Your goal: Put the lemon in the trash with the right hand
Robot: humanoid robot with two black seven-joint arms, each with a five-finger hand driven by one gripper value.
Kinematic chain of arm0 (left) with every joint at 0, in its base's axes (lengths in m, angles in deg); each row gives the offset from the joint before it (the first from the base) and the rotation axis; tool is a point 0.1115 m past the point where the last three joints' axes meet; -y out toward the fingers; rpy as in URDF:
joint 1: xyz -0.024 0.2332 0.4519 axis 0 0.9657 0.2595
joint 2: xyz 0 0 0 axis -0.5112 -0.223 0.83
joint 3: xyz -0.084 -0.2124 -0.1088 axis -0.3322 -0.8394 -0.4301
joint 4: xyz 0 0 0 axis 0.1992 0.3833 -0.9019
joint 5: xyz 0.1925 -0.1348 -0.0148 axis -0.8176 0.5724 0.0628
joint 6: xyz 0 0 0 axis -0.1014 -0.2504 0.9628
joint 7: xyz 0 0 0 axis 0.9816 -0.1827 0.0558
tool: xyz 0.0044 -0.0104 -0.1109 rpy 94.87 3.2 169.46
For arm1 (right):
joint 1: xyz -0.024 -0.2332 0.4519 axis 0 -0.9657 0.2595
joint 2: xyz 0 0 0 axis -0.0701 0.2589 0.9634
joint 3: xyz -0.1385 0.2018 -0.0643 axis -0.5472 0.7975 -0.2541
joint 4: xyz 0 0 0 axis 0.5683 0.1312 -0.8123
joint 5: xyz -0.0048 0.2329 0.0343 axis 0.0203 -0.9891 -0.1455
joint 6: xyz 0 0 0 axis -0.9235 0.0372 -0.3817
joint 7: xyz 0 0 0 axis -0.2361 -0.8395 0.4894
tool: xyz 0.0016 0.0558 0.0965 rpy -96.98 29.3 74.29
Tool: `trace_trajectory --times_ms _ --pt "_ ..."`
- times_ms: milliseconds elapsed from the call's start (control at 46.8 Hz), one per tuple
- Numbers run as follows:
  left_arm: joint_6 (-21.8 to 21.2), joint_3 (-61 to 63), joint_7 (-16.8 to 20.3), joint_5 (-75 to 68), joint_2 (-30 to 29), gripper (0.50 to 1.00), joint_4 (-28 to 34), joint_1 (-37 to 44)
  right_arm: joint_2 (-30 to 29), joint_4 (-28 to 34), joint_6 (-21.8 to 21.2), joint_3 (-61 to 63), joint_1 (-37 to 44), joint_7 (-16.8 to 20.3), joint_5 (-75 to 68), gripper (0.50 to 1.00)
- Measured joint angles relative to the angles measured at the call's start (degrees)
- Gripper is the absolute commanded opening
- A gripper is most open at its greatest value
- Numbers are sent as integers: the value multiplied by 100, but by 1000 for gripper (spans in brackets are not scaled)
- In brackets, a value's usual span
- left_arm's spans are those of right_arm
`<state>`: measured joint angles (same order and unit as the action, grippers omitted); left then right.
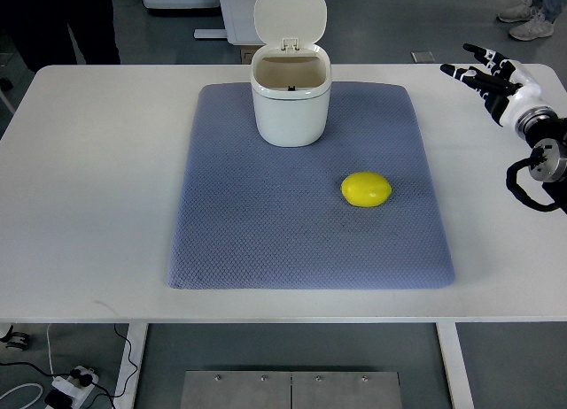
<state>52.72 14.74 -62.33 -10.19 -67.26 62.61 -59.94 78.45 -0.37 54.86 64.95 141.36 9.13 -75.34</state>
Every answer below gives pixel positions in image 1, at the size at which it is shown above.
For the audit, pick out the white power strip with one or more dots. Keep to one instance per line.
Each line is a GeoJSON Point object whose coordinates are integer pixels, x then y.
{"type": "Point", "coordinates": [71, 391]}

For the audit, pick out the white table right leg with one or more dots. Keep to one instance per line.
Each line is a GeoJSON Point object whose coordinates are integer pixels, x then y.
{"type": "Point", "coordinates": [455, 369]}

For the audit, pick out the white sneaker far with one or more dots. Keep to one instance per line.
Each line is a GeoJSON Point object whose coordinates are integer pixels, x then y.
{"type": "Point", "coordinates": [520, 12]}

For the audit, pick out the white table left leg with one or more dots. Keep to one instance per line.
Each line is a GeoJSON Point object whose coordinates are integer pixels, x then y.
{"type": "Point", "coordinates": [134, 337]}

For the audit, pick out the brown cardboard box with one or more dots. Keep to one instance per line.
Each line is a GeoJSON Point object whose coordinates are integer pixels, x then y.
{"type": "Point", "coordinates": [247, 53]}

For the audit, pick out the white cabinet base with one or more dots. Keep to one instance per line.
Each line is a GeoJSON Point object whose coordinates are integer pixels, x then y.
{"type": "Point", "coordinates": [238, 24]}

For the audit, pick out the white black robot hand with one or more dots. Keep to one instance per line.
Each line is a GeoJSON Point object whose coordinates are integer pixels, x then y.
{"type": "Point", "coordinates": [510, 93]}

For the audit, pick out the caster wheel bottom left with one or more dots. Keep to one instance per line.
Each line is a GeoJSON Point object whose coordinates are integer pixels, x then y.
{"type": "Point", "coordinates": [13, 339]}

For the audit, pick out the white sneaker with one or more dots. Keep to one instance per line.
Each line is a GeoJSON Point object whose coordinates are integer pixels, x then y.
{"type": "Point", "coordinates": [520, 12]}
{"type": "Point", "coordinates": [535, 28]}

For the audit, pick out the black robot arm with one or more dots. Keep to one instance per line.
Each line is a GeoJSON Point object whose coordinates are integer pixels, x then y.
{"type": "Point", "coordinates": [545, 134]}

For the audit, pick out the white table leg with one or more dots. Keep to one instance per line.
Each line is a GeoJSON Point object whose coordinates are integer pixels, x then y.
{"type": "Point", "coordinates": [455, 369]}
{"type": "Point", "coordinates": [134, 337]}

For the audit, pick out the yellow lemon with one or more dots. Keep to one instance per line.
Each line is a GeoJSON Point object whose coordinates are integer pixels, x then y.
{"type": "Point", "coordinates": [365, 189]}

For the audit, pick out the blue textured mat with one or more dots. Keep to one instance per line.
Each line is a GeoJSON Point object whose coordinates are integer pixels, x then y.
{"type": "Point", "coordinates": [255, 216]}

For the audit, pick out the grey floor socket plate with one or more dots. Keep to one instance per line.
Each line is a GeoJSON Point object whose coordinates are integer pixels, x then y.
{"type": "Point", "coordinates": [422, 57]}

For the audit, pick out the grey metal floor plate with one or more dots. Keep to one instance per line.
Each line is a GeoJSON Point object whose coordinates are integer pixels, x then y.
{"type": "Point", "coordinates": [290, 389]}

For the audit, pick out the white sneaker near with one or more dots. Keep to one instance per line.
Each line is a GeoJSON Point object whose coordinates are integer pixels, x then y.
{"type": "Point", "coordinates": [535, 28]}

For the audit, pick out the white trash can open lid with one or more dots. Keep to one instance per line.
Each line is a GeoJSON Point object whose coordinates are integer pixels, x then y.
{"type": "Point", "coordinates": [291, 73]}

